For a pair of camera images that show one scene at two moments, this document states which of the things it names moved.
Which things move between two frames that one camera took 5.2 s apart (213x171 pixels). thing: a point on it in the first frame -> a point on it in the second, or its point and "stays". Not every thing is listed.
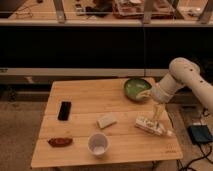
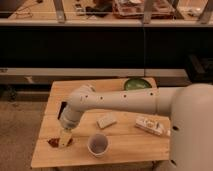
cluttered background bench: [171, 13] stays
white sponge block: [106, 121] stays
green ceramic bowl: [135, 86] stays
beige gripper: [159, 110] -> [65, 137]
